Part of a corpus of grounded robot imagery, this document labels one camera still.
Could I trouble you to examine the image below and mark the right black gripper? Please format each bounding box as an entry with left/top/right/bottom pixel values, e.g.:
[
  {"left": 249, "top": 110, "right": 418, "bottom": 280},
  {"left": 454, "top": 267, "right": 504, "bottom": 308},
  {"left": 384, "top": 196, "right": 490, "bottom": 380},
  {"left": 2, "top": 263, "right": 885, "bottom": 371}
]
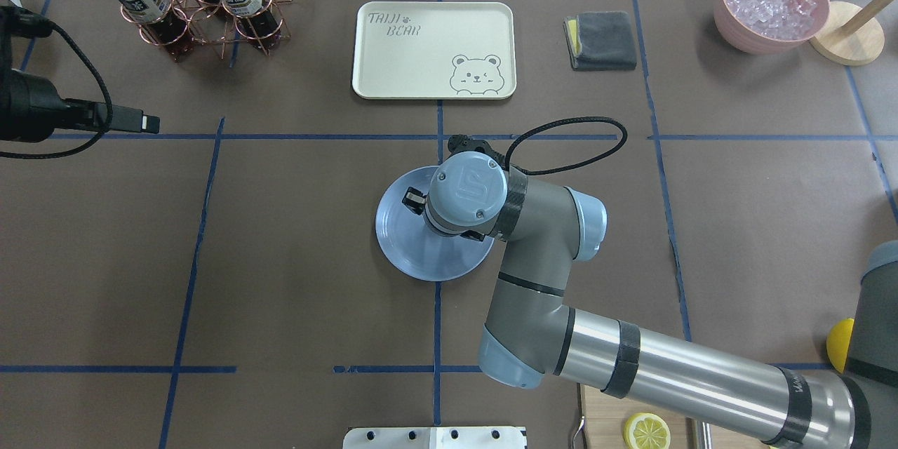
[{"left": 401, "top": 135, "right": 506, "bottom": 241}]

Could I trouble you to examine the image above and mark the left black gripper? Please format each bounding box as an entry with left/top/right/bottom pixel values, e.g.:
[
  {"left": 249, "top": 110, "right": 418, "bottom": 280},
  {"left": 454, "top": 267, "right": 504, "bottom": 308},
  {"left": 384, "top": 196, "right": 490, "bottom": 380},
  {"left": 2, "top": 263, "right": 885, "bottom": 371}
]
[{"left": 0, "top": 6, "right": 161, "bottom": 142}]

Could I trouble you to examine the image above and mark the blue plate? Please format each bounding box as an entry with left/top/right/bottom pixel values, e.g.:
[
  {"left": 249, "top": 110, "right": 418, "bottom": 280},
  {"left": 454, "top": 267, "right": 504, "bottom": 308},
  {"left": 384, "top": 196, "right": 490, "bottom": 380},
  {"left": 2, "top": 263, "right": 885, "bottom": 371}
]
[{"left": 375, "top": 166, "right": 495, "bottom": 282}]

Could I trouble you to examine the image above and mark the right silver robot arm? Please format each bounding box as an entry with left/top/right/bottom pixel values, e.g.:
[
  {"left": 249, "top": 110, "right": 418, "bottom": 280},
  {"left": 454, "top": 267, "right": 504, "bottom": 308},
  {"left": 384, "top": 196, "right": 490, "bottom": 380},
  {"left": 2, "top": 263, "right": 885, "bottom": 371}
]
[{"left": 402, "top": 135, "right": 897, "bottom": 448}]

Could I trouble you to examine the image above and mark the cream bear tray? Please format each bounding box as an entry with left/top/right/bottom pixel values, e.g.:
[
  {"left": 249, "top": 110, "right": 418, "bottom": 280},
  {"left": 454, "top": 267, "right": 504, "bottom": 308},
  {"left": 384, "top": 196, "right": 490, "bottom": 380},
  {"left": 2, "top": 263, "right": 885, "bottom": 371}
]
[{"left": 351, "top": 1, "right": 517, "bottom": 100}]

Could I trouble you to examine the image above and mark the grey yellow folded cloth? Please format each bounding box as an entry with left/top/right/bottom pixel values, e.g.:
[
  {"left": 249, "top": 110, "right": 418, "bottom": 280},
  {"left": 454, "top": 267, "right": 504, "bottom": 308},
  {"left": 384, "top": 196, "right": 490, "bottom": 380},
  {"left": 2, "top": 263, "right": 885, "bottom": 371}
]
[{"left": 563, "top": 11, "right": 637, "bottom": 71}]

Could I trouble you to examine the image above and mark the wooden cutting board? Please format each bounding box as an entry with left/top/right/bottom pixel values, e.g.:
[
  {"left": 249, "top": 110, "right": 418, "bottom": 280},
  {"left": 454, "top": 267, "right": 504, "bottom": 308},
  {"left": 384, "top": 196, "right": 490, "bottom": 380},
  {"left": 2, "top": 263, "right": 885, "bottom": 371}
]
[{"left": 579, "top": 382, "right": 772, "bottom": 449}]

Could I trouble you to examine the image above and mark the lemon half slice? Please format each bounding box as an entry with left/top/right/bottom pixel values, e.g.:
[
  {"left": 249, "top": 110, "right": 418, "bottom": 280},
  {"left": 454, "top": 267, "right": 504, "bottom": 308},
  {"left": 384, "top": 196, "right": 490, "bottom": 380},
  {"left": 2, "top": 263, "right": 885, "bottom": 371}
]
[{"left": 622, "top": 412, "right": 671, "bottom": 449}]

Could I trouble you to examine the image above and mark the pink bowl of ice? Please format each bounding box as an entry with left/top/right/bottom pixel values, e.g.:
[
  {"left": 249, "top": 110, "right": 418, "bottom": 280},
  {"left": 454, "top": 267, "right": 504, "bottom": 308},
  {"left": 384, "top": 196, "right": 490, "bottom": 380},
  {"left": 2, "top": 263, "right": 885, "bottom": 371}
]
[{"left": 714, "top": 0, "right": 830, "bottom": 55}]

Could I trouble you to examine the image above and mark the yellow lemon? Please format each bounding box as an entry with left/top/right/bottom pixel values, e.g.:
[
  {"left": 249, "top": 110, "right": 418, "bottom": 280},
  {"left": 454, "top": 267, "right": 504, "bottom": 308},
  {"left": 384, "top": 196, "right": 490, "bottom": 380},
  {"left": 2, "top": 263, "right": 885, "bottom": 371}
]
[{"left": 825, "top": 318, "right": 855, "bottom": 373}]

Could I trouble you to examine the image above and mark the wooden cup stand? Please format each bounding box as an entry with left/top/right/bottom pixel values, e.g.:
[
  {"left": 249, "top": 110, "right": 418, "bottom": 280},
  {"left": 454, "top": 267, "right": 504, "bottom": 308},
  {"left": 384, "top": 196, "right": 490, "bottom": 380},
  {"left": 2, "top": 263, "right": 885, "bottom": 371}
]
[{"left": 810, "top": 0, "right": 895, "bottom": 66}]

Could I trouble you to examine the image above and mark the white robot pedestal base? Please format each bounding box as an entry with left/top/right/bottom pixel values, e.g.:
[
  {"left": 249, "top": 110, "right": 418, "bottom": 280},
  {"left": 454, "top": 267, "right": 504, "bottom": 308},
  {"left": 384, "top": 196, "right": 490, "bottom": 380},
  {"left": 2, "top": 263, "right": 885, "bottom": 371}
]
[{"left": 342, "top": 426, "right": 528, "bottom": 448}]

